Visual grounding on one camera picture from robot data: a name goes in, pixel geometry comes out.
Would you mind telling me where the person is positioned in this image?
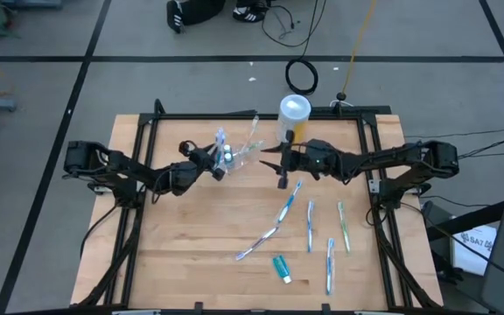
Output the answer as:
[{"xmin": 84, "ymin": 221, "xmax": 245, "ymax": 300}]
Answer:
[{"xmin": 165, "ymin": 0, "xmax": 267, "ymax": 35}]

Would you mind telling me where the yellow hanging cord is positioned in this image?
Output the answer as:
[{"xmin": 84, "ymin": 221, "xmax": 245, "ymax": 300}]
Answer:
[{"xmin": 341, "ymin": 0, "xmax": 378, "ymax": 95}]

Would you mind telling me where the white printed paper sheet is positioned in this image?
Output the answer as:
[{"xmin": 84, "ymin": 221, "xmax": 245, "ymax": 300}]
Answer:
[{"xmin": 450, "ymin": 224, "xmax": 498, "ymax": 277}]

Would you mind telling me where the white yellow wipes canister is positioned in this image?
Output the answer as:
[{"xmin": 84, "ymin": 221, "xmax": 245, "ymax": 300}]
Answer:
[{"xmin": 276, "ymin": 94, "xmax": 312, "ymax": 145}]

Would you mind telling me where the black loose floor cable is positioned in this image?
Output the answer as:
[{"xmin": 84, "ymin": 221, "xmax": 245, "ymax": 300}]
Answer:
[{"xmin": 260, "ymin": 0, "xmax": 328, "ymax": 60}]

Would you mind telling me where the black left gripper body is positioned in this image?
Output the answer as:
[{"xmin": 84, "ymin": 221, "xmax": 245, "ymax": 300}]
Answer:
[{"xmin": 179, "ymin": 139, "xmax": 226, "ymax": 181}]

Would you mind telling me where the clear plastic toothbrush holder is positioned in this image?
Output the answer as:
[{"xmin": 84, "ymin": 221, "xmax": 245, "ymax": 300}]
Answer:
[{"xmin": 213, "ymin": 138, "xmax": 265, "ymax": 175}]

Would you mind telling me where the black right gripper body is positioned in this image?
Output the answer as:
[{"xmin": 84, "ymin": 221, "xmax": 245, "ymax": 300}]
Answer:
[{"xmin": 277, "ymin": 129, "xmax": 323, "ymax": 190}]

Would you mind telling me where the black coiled floor cable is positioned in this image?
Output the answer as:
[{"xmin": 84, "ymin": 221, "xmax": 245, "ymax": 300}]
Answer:
[{"xmin": 283, "ymin": 57, "xmax": 320, "ymax": 97}]

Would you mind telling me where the black metal beam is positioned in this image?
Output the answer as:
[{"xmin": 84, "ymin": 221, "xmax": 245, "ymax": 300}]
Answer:
[{"xmin": 425, "ymin": 191, "xmax": 504, "ymax": 242}]

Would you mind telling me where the purple white toothbrush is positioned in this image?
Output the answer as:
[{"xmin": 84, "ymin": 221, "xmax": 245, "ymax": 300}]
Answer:
[
  {"xmin": 241, "ymin": 114, "xmax": 261, "ymax": 152},
  {"xmin": 234, "ymin": 225, "xmax": 280, "ymax": 263}
]

